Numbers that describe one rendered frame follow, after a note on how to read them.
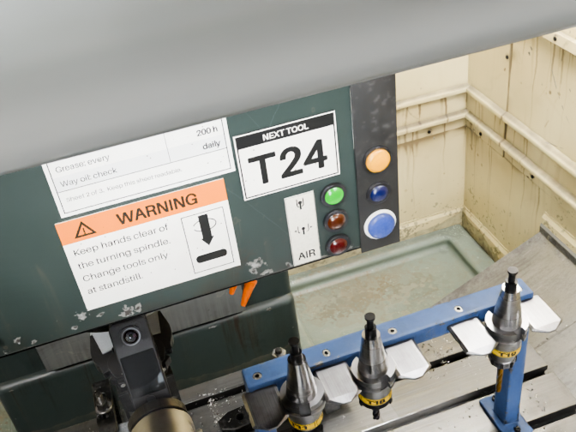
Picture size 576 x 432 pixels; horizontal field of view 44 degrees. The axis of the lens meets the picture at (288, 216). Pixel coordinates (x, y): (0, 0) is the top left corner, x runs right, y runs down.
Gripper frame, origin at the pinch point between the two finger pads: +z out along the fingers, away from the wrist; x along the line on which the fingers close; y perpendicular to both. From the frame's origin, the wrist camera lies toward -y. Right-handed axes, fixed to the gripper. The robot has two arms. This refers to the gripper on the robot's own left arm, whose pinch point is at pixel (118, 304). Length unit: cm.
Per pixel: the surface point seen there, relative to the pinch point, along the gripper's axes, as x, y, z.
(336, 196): 23.3, -25.1, -22.7
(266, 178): 16.7, -28.9, -21.4
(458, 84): 103, 32, 72
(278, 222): 17.3, -23.5, -21.6
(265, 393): 15.2, 15.9, -11.0
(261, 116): 17.2, -35.4, -20.9
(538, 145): 102, 31, 37
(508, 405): 57, 41, -15
